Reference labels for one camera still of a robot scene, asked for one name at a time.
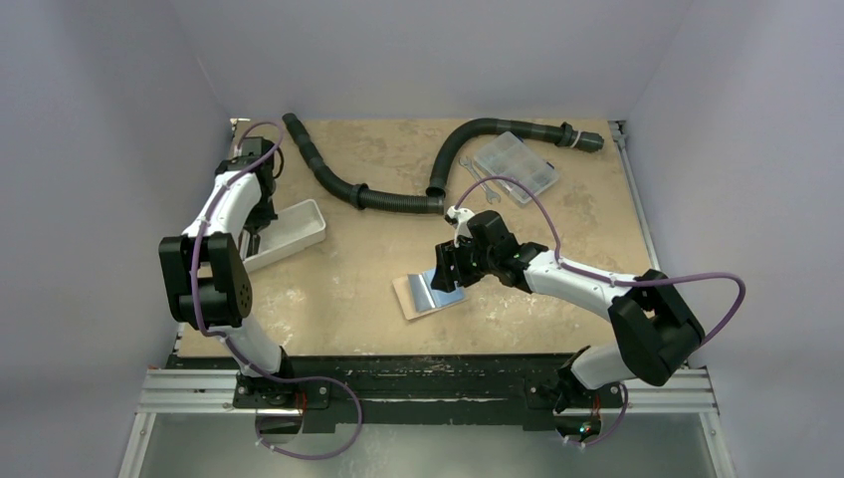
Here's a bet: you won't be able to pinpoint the beige card holder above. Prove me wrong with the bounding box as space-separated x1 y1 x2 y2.
392 269 466 322

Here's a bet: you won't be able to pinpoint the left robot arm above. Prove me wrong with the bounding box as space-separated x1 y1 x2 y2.
158 136 297 407

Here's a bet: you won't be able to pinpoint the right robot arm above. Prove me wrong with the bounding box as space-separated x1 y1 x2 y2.
431 207 705 405

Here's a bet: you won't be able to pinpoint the silver cards in tray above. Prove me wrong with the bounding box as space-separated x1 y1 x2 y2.
238 229 261 261

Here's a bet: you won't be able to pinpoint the silver open-end wrench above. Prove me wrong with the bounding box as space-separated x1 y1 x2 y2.
458 156 502 204

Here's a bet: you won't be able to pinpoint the white plastic tray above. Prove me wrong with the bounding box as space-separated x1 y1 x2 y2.
244 199 326 273

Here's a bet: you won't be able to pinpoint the clear plastic compartment box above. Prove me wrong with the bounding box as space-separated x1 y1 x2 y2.
474 131 559 206

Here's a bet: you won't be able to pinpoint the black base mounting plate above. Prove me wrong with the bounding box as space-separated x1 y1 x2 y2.
164 354 682 435

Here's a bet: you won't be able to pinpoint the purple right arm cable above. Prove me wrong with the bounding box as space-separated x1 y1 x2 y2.
455 174 747 448

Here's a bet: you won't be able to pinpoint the long dark corrugated hose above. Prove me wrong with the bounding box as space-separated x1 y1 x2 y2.
282 113 446 217

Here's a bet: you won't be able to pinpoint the curved dark corrugated hose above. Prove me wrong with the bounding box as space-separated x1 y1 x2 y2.
425 118 605 199

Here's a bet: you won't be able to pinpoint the aluminium frame rail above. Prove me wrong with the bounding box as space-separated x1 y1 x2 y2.
118 369 736 477

